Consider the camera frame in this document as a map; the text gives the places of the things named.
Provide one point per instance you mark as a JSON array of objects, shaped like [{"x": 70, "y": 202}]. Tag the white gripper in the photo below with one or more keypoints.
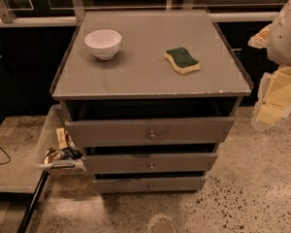
[{"x": 286, "y": 38}]

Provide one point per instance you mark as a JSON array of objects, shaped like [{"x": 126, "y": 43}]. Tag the grey top drawer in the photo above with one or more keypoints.
[{"x": 142, "y": 132}]

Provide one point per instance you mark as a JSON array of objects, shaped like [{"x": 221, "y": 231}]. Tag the grey drawer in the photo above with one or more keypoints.
[
  {"x": 149, "y": 185},
  {"x": 148, "y": 163},
  {"x": 142, "y": 132}
]

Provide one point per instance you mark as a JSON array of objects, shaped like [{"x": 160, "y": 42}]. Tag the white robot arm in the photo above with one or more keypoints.
[{"x": 279, "y": 49}]

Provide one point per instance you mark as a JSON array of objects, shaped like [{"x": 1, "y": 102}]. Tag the grey drawer cabinet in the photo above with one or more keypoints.
[{"x": 140, "y": 83}]

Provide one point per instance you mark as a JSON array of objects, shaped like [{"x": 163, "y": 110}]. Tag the grey middle drawer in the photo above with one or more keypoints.
[{"x": 148, "y": 163}]

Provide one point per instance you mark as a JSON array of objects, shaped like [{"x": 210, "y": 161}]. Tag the grey bottom drawer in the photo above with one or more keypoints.
[{"x": 149, "y": 185}]

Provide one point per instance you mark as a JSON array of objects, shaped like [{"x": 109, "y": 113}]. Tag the green yellow sponge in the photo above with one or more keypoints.
[{"x": 181, "y": 60}]

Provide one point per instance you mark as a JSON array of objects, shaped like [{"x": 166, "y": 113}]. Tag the white ceramic bowl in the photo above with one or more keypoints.
[{"x": 103, "y": 44}]

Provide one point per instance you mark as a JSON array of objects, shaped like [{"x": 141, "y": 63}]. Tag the snack packet in bin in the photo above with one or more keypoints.
[{"x": 64, "y": 139}]

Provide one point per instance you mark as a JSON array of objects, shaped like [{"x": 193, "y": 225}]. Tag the dark shiny snack wrapper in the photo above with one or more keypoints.
[{"x": 65, "y": 154}]

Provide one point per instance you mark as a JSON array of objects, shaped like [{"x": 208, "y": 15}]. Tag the metal railing frame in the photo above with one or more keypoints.
[{"x": 38, "y": 16}]

